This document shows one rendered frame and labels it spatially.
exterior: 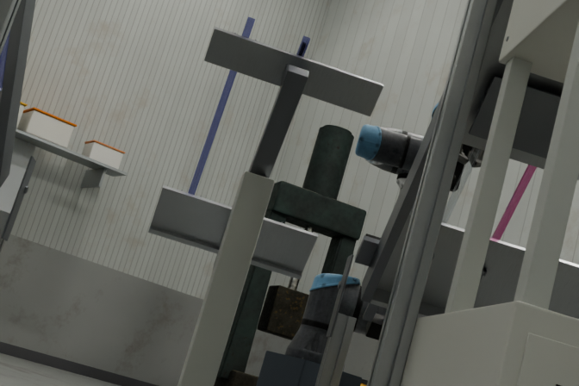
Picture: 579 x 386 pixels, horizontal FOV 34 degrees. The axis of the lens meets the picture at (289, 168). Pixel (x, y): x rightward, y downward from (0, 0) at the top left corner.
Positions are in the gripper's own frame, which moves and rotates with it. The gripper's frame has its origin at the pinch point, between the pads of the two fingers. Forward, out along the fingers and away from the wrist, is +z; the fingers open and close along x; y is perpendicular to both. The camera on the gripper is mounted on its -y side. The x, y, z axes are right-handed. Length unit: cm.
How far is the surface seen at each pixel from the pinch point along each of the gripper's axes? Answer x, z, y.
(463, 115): -10.9, 29.7, 13.2
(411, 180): -10.0, 3.6, -5.5
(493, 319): -10, 76, 0
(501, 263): 13.9, -2.7, -17.7
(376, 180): 122, -882, -237
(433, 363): -10, 61, -14
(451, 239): 2.7, -2.3, -15.8
